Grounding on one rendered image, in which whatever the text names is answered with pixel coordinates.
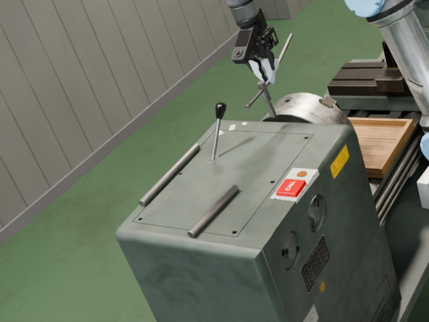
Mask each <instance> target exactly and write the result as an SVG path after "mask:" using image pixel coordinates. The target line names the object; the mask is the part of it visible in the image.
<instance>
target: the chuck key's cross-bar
mask: <svg viewBox="0 0 429 322"><path fill-rule="evenodd" d="M292 37H293V34H289V36H288V38H287V41H286V42H285V45H284V46H283V49H282V51H281V53H280V55H279V57H278V61H279V65H280V63H281V61H282V58H283V56H284V54H285V52H286V50H287V47H288V46H289V43H290V41H291V39H292ZM265 84H266V87H268V86H269V84H270V82H269V81H268V80H267V81H266V83H265ZM263 91H264V90H263V89H259V90H258V92H257V93H256V94H255V95H254V96H253V98H252V99H251V100H250V101H249V102H248V103H247V104H246V106H245V107H246V108H247V109H249V108H250V107H251V105H252V104H253V103H254V101H256V99H258V97H259V96H260V95H261V94H262V92H263Z"/></svg>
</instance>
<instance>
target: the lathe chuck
mask: <svg viewBox="0 0 429 322"><path fill-rule="evenodd" d="M288 98H292V100H291V101H290V102H288V103H283V102H284V101H285V100H286V99H288ZM319 100H320V101H321V100H322V97H320V96H317V95H313V94H309V93H293V94H289V95H286V96H284V97H282V98H281V99H279V101H277V102H276V103H275V104H274V106H273V107H274V109H275V110H276V109H281V108H294V109H300V110H303V111H306V112H309V113H311V114H313V115H315V116H316V117H318V118H320V119H321V120H322V121H324V122H325V123H327V124H337V125H349V126H351V127H352V128H353V129H354V127H353V125H352V123H351V122H350V120H349V119H348V117H347V116H346V115H345V114H344V113H343V112H342V111H341V110H340V109H339V108H338V107H337V106H336V105H334V104H333V105H332V109H331V108H330V109H329V108H327V107H326V106H324V105H322V104H321V103H319ZM354 130H355V129H354Z"/></svg>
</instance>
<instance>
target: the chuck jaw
mask: <svg viewBox="0 0 429 322"><path fill-rule="evenodd" d="M319 103H320V104H322V105H324V106H326V107H327V108H329V109H330V108H331V109H332V105H333V104H334V105H335V103H336V100H333V99H332V98H330V97H328V96H327V95H326V96H325V97H324V99H322V100H321V101H320V100H319Z"/></svg>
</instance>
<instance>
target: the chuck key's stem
mask: <svg viewBox="0 0 429 322"><path fill-rule="evenodd" d="M257 85H258V87H259V89H263V90H264V91H263V92H262V94H261V95H262V98H263V101H264V102H265V103H266V104H267V107H268V111H269V114H270V116H271V118H275V116H276V112H275V109H274V107H273V106H272V104H271V97H270V95H269V92H268V90H267V87H266V84H265V82H264V81H263V80H262V81H259V82H258V83H257Z"/></svg>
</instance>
